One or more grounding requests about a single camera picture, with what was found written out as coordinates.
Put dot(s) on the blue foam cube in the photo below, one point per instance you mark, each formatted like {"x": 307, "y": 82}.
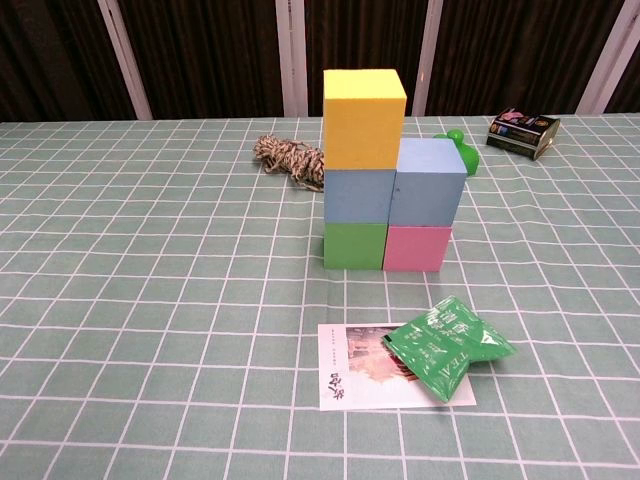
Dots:
{"x": 425, "y": 195}
{"x": 356, "y": 197}

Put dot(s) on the pink foam cube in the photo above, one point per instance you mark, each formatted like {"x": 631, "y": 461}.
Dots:
{"x": 416, "y": 249}

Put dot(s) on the yellow foam cube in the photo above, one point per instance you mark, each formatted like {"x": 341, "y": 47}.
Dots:
{"x": 362, "y": 130}

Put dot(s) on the green foam cube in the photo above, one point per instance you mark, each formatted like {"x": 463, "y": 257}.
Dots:
{"x": 354, "y": 246}

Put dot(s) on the brown white twine bundle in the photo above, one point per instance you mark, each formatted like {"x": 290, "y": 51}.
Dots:
{"x": 290, "y": 157}

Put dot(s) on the white picture postcard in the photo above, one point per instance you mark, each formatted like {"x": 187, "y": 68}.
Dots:
{"x": 350, "y": 370}

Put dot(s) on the green tea sachet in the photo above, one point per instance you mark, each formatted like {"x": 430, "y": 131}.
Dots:
{"x": 445, "y": 345}

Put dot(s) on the green studded toy brick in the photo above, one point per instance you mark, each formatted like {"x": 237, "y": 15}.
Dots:
{"x": 471, "y": 156}

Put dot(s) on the green checked tablecloth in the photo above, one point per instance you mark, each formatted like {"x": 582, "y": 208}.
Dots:
{"x": 150, "y": 300}

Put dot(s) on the dark pleated curtain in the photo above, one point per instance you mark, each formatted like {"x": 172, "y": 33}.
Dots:
{"x": 210, "y": 55}

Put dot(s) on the dark printed tin box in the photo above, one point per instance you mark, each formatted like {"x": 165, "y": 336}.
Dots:
{"x": 520, "y": 132}

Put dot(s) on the white metal frame post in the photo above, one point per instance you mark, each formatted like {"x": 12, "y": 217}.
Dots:
{"x": 602, "y": 65}
{"x": 291, "y": 60}
{"x": 427, "y": 55}
{"x": 125, "y": 60}

